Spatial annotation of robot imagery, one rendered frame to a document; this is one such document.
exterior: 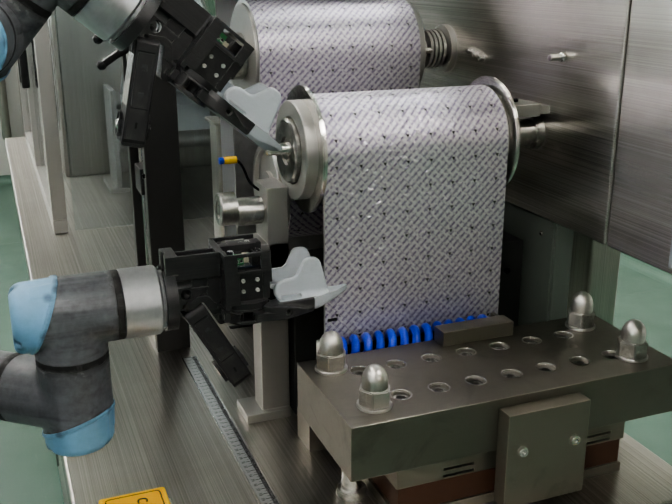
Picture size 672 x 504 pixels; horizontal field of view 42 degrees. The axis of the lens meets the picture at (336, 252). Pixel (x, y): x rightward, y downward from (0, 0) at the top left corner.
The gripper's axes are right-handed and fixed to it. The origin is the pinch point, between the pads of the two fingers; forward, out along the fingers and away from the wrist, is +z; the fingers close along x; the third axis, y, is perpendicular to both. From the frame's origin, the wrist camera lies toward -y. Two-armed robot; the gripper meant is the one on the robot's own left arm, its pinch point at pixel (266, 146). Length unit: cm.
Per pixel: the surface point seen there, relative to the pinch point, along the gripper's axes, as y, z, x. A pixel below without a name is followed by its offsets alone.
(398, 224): 2.1, 17.3, -4.2
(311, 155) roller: 2.1, 3.5, -3.7
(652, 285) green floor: 69, 277, 219
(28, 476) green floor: -116, 58, 154
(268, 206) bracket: -5.3, 5.8, 3.0
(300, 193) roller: -1.9, 6.2, -1.4
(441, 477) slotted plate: -16.9, 29.0, -22.9
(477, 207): 9.7, 24.6, -4.2
